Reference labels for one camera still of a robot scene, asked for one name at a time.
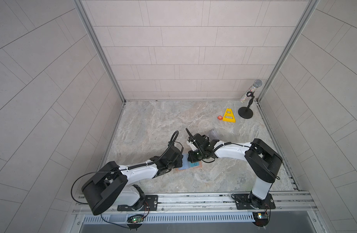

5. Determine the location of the right circuit board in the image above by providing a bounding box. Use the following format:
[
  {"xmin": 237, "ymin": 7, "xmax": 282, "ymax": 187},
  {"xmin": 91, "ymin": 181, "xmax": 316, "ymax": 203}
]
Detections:
[{"xmin": 253, "ymin": 212, "xmax": 270, "ymax": 227}]

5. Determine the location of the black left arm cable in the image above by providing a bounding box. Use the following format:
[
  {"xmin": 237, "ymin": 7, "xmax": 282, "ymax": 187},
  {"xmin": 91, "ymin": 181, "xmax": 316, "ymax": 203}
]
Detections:
[{"xmin": 70, "ymin": 130, "xmax": 179, "ymax": 204}]

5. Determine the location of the teal VIP card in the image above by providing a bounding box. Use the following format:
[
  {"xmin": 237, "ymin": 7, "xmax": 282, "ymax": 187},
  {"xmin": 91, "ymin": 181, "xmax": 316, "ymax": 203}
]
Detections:
[{"xmin": 185, "ymin": 162, "xmax": 201, "ymax": 169}]

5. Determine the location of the black microphone stand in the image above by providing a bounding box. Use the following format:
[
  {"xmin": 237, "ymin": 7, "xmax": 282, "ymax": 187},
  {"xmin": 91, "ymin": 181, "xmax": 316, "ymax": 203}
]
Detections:
[{"xmin": 238, "ymin": 91, "xmax": 255, "ymax": 119}]

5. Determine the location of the yellow triangular plastic block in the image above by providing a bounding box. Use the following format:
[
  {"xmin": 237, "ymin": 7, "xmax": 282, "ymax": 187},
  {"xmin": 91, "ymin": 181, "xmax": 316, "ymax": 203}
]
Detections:
[{"xmin": 222, "ymin": 108, "xmax": 236, "ymax": 123}]

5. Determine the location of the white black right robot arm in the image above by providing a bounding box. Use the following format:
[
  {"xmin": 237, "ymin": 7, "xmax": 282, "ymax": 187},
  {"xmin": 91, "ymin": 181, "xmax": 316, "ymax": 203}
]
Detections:
[{"xmin": 187, "ymin": 131, "xmax": 283, "ymax": 209}]

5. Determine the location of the glitter microphone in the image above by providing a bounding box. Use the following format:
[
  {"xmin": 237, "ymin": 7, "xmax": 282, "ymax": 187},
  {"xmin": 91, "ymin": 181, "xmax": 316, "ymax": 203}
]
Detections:
[{"xmin": 240, "ymin": 79, "xmax": 263, "ymax": 103}]

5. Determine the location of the left green circuit board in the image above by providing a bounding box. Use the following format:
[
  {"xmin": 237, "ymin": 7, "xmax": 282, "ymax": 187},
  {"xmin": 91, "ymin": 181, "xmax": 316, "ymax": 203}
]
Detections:
[{"xmin": 127, "ymin": 215, "xmax": 144, "ymax": 224}]

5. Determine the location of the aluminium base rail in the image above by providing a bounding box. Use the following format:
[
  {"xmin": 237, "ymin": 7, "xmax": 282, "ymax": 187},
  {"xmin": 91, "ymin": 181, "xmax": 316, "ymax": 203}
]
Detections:
[{"xmin": 66, "ymin": 191, "xmax": 327, "ymax": 233}]

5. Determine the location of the tan leather card holder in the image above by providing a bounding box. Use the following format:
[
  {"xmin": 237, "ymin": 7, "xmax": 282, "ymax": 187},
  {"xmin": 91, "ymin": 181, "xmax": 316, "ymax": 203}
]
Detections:
[{"xmin": 175, "ymin": 153, "xmax": 202, "ymax": 171}]

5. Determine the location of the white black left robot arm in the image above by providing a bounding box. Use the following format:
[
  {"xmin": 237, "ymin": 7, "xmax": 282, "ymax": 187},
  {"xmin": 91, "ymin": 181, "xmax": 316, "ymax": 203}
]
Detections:
[{"xmin": 81, "ymin": 145, "xmax": 183, "ymax": 216}]

